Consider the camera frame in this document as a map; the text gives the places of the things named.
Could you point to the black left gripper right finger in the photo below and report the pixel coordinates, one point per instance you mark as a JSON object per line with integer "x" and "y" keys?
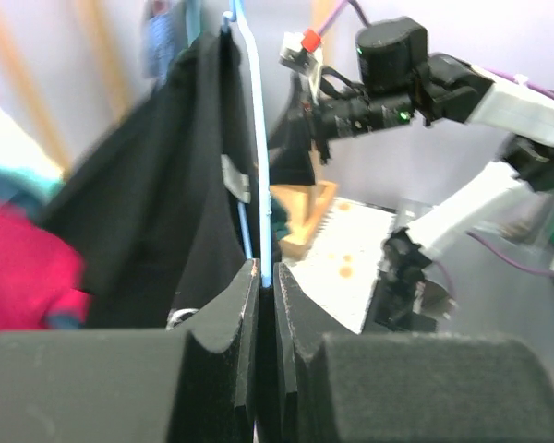
{"x": 337, "y": 386}

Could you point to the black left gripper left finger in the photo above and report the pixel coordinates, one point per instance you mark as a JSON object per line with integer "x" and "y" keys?
{"x": 194, "y": 383}

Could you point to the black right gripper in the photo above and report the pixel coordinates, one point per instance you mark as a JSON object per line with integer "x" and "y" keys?
{"x": 356, "y": 114}

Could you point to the light blue wire hanger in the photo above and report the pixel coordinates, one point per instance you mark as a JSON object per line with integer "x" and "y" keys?
{"x": 236, "y": 14}

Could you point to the black printed t shirt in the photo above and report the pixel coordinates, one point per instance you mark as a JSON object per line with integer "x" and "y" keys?
{"x": 148, "y": 210}

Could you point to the magenta t shirt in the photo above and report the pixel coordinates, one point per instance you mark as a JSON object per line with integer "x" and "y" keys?
{"x": 39, "y": 277}

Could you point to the teal green shirt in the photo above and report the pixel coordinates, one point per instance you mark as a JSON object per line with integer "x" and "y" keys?
{"x": 28, "y": 188}

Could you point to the right wooden clothes rack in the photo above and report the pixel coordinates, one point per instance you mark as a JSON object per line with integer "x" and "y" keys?
{"x": 295, "y": 166}

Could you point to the wooden clothes rack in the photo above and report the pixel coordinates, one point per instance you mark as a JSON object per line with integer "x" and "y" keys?
{"x": 295, "y": 166}
{"x": 69, "y": 69}

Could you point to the floral table cloth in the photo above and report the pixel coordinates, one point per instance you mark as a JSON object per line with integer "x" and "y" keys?
{"x": 340, "y": 267}

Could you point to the blue checkered shorts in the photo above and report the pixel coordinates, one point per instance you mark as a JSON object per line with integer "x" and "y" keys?
{"x": 164, "y": 37}

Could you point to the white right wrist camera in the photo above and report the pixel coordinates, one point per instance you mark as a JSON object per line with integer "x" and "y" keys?
{"x": 304, "y": 62}

